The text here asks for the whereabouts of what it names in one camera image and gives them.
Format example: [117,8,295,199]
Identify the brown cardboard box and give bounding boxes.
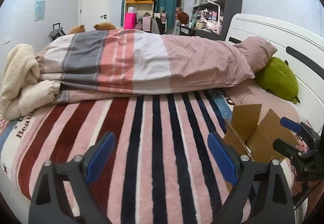
[223,104,298,163]

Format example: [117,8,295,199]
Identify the green plush toy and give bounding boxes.
[255,57,300,105]

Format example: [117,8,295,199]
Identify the striped pink fleece blanket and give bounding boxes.
[1,90,233,223]

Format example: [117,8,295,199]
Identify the white bed headboard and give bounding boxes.
[225,13,324,123]

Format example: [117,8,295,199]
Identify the pink striped pillow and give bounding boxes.
[234,36,277,73]

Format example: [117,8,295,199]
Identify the folded pink grey duvet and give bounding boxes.
[36,29,254,95]

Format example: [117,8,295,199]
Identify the cream fluffy blanket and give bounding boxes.
[1,44,60,120]

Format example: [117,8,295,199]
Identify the brown teddy bear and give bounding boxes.
[93,22,116,31]
[68,25,86,35]

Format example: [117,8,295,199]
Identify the black suitcase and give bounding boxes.
[48,23,66,42]

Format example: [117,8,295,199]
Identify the pink bag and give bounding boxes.
[124,13,137,29]

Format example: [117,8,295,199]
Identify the yellow wooden shelf unit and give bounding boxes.
[123,0,154,33]

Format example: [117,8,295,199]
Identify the dark grey bookshelf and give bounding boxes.
[176,0,242,41]

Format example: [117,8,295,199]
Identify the white door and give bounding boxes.
[79,0,110,31]

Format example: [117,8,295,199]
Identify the light blue wall poster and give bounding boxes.
[35,1,46,21]

